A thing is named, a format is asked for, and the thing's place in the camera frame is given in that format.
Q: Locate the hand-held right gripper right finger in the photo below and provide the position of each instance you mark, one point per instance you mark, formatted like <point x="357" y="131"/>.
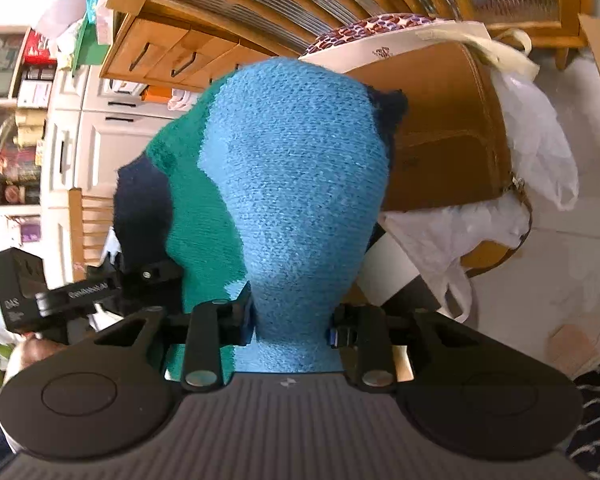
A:
<point x="350" y="332"/>

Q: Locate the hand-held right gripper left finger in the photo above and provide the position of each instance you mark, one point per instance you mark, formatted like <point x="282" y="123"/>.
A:
<point x="237" y="327"/>

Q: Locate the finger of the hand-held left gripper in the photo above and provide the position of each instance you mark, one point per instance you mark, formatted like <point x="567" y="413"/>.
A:
<point x="155" y="275"/>

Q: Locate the blue green knitted sweater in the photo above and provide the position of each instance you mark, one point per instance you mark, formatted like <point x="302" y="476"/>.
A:
<point x="290" y="185"/>

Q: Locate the wooden spindle-back chair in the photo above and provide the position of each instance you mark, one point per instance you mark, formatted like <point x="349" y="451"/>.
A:
<point x="75" y="225"/>

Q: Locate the white plastic bag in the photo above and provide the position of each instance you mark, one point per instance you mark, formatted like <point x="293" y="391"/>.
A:
<point x="440" y="240"/>
<point x="535" y="140"/>

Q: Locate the white cabinet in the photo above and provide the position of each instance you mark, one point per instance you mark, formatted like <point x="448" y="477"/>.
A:
<point x="95" y="160"/>

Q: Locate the white shelf unit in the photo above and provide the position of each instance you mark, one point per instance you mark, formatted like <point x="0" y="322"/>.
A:
<point x="10" y="110"/>

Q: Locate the brown cardboard box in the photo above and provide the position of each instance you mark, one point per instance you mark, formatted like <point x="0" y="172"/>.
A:
<point x="445" y="125"/>

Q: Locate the wooden sideboard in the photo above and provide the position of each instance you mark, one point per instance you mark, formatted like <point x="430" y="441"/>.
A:
<point x="205" y="45"/>

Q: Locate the green plastic bin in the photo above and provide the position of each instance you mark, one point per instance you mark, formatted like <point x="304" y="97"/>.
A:
<point x="85" y="45"/>

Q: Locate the red snack box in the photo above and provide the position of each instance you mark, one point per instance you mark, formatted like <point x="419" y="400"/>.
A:
<point x="35" y="45"/>

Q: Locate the white patterned paper bag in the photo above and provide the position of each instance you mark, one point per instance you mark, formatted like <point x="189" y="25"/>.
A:
<point x="380" y="27"/>

